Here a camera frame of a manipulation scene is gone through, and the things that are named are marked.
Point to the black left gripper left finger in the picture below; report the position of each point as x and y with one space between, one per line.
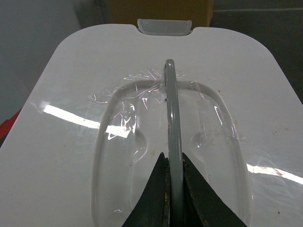
153 207

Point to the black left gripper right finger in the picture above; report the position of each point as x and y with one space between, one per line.
203 207

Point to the grey lid handle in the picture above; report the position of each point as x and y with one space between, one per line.
175 146

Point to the white box lid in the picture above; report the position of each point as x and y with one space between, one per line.
86 141

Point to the cardboard box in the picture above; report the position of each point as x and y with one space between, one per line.
200 12

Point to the translucent rear latch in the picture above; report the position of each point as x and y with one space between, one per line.
164 27

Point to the red metal frame table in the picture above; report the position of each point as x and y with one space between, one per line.
7 124

